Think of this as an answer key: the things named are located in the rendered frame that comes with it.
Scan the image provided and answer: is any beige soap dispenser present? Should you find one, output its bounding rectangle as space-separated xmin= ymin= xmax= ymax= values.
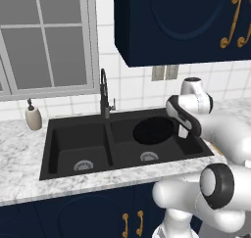
xmin=25 ymin=97 xmax=44 ymax=132

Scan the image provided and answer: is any grey framed window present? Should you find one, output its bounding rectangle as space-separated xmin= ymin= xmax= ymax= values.
xmin=0 ymin=0 xmax=100 ymax=103

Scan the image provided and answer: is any navy wall cupboard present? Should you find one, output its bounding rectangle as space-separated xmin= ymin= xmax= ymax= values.
xmin=113 ymin=0 xmax=251 ymax=69

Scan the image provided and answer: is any navy base cupboard door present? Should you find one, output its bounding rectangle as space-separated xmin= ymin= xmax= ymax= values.
xmin=33 ymin=185 xmax=132 ymax=238
xmin=129 ymin=181 xmax=171 ymax=238

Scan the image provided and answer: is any navy base cupboard panel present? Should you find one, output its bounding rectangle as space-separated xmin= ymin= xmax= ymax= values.
xmin=0 ymin=201 xmax=37 ymax=238

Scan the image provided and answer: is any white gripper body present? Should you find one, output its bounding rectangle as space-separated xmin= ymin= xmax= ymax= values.
xmin=177 ymin=122 xmax=192 ymax=140

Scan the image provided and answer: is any navy wall cupboard door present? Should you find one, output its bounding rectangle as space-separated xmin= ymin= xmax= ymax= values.
xmin=127 ymin=0 xmax=246 ymax=68

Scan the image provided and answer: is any black double sink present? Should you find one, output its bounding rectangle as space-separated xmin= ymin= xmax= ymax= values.
xmin=38 ymin=107 xmax=216 ymax=181

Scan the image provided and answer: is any gold base cupboard handle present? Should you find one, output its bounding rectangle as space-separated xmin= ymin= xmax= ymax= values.
xmin=122 ymin=213 xmax=129 ymax=238
xmin=135 ymin=210 xmax=145 ymax=238

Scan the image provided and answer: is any gold curled cupboard handle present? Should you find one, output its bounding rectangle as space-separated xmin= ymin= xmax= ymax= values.
xmin=236 ymin=0 xmax=251 ymax=49
xmin=219 ymin=0 xmax=242 ymax=50

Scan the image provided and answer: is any black tap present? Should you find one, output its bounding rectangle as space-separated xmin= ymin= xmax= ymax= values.
xmin=99 ymin=68 xmax=118 ymax=120

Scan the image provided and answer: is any grey wall socket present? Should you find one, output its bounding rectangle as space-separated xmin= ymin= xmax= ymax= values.
xmin=165 ymin=64 xmax=180 ymax=81
xmin=150 ymin=65 xmax=167 ymax=82

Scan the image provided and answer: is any black tap lever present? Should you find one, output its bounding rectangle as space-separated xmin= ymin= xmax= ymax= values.
xmin=109 ymin=97 xmax=118 ymax=113

